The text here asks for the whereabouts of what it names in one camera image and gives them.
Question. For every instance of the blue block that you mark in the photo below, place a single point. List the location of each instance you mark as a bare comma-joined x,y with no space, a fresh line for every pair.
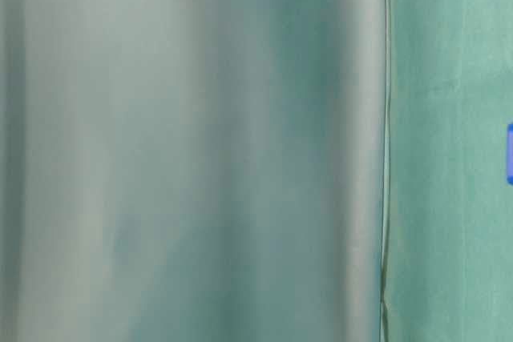
509,154

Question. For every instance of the green table cloth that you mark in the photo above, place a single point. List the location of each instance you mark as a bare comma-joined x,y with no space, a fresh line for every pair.
256,170

